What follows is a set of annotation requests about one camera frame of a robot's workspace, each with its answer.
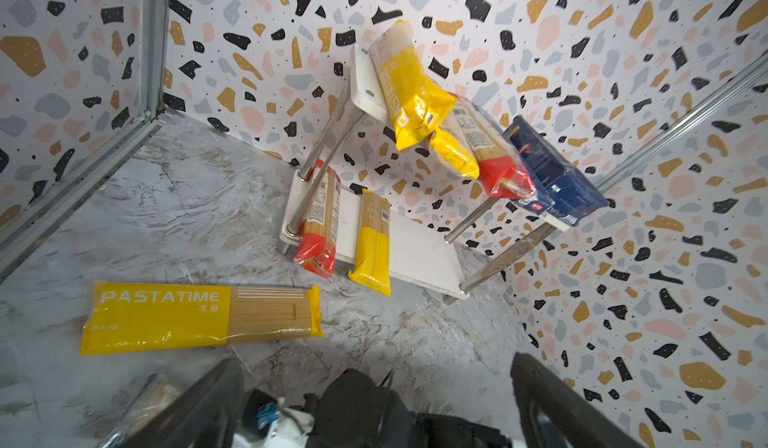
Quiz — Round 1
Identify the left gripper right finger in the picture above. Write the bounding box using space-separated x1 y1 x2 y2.
510 352 640 448

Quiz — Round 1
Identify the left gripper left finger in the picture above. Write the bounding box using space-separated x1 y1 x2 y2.
123 358 245 447

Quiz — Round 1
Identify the clear blue-end spaghetti bag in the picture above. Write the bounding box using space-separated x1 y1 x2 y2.
97 373 181 447

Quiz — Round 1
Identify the yellow spaghetti bag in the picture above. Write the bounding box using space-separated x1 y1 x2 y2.
429 114 480 179
80 281 324 356
369 21 456 151
349 190 391 297

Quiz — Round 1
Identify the red-end spaghetti bag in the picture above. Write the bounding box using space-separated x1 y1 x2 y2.
294 168 341 279
452 97 537 201

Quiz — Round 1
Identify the blue Barilla penne box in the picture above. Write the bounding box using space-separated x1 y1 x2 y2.
504 116 609 231

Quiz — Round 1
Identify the blue Barilla spaghetti box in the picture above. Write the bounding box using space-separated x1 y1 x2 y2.
512 174 555 216

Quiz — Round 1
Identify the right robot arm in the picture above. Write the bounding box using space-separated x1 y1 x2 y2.
232 369 513 447

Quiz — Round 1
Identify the white two-tier shelf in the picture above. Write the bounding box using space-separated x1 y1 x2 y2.
278 46 570 304

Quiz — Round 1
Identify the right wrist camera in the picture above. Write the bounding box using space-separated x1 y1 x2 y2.
232 389 315 448

